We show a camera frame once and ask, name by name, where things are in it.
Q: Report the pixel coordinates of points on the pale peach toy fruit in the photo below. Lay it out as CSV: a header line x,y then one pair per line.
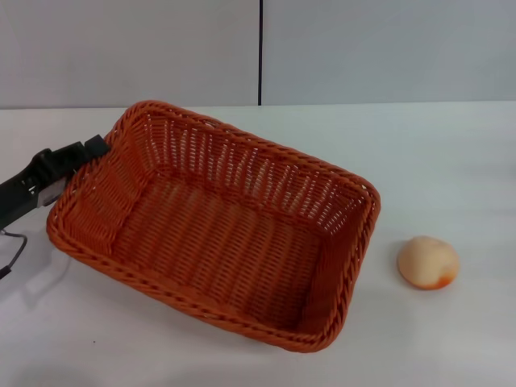
x,y
425,260

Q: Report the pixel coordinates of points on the dark vertical wall strip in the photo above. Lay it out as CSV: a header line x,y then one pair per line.
x,y
260,52

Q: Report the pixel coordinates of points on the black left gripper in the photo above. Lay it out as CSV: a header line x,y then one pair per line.
x,y
28,181

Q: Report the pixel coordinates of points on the orange woven plastic basket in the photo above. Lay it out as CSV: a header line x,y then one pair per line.
x,y
217,242

